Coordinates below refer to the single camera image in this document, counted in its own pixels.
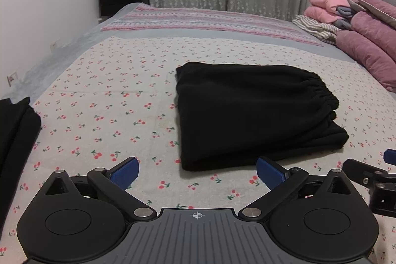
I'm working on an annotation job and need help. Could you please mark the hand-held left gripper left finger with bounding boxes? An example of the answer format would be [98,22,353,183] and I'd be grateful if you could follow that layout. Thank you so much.
[43,156,158,220]

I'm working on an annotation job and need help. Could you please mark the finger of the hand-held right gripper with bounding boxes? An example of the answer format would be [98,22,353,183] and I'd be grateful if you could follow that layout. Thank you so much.
[383,148,396,166]
[342,158,389,188]

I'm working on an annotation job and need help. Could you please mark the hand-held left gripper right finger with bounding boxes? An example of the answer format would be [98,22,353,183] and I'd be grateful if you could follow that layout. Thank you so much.
[238,156,356,220]

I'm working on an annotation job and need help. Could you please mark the black pants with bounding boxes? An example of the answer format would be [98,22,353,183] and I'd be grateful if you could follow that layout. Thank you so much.
[175,61,350,172]

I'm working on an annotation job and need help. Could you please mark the cherry print bed sheet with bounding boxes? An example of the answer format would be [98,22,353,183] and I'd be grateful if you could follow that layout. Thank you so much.
[0,35,396,264]

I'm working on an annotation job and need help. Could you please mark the black folded garment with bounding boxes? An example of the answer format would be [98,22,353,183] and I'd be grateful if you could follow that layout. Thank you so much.
[0,97,42,219]

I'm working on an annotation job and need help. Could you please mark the mauve quilt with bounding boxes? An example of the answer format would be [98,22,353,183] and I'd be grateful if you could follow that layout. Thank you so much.
[336,0,396,93]

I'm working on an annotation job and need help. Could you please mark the striped garment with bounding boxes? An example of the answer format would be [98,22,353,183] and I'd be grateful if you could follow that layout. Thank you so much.
[292,14,343,46]

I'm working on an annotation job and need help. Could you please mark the blue-grey cloth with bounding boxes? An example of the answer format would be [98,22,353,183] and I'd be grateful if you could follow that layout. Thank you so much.
[332,5,357,30]

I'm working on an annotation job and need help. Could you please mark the pink striped blanket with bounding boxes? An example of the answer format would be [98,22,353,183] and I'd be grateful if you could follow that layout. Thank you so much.
[101,2,326,48]

